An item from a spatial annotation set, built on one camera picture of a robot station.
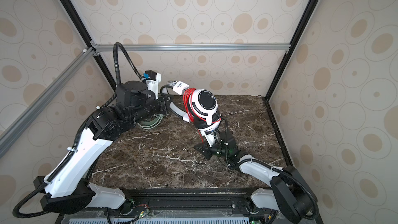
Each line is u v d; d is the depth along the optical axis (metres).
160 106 0.51
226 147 0.63
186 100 0.48
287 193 0.42
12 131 0.52
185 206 0.75
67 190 0.38
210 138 0.72
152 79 0.49
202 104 0.45
